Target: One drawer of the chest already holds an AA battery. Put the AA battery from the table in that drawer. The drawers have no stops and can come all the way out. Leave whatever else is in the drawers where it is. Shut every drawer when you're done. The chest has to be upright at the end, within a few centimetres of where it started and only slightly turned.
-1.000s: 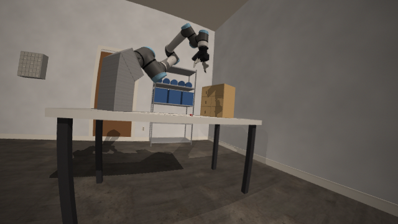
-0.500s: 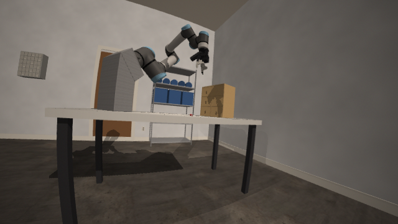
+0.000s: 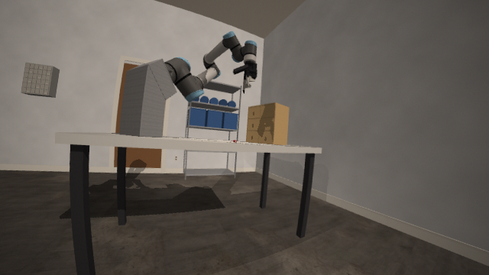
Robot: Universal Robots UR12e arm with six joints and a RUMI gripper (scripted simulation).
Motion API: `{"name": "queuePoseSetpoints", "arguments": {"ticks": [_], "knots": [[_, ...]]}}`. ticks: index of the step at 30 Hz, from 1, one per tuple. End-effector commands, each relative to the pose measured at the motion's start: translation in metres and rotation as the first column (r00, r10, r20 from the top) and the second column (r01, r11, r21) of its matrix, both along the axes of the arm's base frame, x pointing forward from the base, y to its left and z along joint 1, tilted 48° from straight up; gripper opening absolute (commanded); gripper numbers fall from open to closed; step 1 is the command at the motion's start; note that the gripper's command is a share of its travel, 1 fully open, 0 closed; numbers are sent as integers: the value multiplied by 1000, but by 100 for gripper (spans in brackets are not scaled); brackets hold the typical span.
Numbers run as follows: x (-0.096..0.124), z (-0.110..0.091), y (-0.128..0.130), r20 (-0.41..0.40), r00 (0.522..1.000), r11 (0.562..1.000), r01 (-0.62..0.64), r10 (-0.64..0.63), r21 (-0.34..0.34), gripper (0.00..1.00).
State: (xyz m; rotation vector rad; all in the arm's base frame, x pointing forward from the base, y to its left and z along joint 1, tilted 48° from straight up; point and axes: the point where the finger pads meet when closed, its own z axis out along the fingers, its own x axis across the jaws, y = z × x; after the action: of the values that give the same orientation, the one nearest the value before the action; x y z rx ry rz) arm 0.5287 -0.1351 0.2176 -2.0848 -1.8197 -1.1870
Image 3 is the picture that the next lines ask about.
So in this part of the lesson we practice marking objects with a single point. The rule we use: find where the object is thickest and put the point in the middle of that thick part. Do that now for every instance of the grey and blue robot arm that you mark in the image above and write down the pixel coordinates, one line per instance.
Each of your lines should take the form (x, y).
(192, 87)

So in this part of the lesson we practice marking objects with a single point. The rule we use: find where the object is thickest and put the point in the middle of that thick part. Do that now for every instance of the tan wooden chest of drawers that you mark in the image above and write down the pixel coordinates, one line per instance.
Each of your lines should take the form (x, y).
(281, 117)

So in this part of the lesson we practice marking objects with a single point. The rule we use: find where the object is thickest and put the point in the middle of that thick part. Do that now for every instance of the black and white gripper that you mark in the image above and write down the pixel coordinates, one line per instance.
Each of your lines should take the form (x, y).
(249, 75)

